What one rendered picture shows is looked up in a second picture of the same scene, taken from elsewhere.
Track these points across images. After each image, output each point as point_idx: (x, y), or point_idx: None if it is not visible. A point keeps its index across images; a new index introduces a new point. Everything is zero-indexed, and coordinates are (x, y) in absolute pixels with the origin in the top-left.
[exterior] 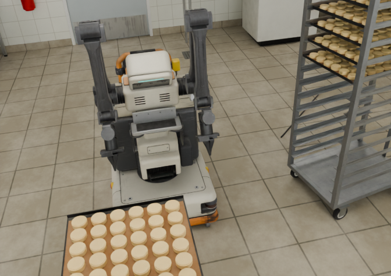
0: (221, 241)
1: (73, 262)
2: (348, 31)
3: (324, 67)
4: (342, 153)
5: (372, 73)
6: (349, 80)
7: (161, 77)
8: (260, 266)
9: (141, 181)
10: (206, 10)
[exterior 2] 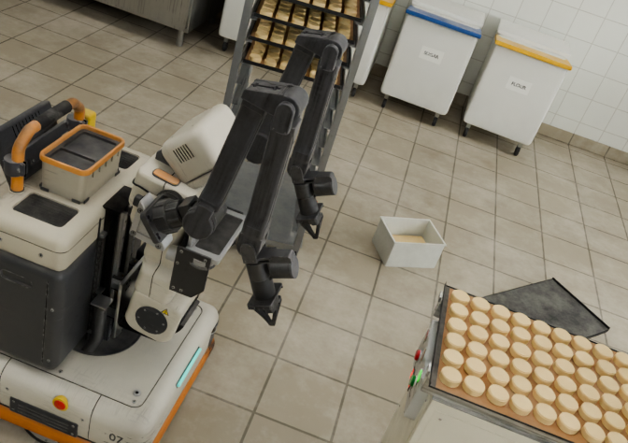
0: (236, 369)
1: (520, 404)
2: (313, 21)
3: None
4: None
5: None
6: (336, 86)
7: None
8: (301, 362)
9: (109, 359)
10: (343, 35)
